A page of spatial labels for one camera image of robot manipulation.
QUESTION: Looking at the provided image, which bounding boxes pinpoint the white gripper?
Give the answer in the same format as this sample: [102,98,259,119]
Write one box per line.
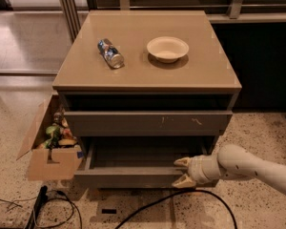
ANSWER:
[172,155,221,189]

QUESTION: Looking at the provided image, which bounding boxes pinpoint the grey drawer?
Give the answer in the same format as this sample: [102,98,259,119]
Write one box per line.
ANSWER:
[75,136,215,189]
[65,111,233,136]

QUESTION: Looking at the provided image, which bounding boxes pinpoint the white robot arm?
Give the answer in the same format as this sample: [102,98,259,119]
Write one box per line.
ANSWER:
[173,144,286,196]

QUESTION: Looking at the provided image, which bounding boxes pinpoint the grey top drawer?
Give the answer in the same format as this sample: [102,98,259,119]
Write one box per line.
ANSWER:
[65,111,233,136]

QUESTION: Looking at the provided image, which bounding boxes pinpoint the grey drawer cabinet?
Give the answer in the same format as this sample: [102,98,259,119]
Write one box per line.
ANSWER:
[51,10,242,189]

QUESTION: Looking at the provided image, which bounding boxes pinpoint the black tape floor marker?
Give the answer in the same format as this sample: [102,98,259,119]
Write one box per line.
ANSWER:
[102,209,116,214]

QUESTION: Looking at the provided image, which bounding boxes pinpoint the white paper bowl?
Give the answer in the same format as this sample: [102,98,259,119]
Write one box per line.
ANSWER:
[147,36,189,63]

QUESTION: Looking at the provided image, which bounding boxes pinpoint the cardboard box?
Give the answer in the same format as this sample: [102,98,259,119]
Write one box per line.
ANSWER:
[16,94,84,181]

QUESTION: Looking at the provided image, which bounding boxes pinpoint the toy food items in box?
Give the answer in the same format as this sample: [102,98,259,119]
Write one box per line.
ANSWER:
[37,112,77,150]

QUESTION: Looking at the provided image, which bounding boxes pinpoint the blue silver soda can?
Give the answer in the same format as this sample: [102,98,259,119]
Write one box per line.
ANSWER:
[97,38,124,69]

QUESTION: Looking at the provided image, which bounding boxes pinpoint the black power strip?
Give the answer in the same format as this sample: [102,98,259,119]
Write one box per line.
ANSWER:
[24,186,48,229]

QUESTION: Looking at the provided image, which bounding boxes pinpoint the thick black cable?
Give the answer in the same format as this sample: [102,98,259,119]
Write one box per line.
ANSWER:
[113,189,238,229]

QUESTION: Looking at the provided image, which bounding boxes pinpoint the thin black cable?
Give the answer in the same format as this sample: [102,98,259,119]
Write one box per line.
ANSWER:
[34,190,83,229]

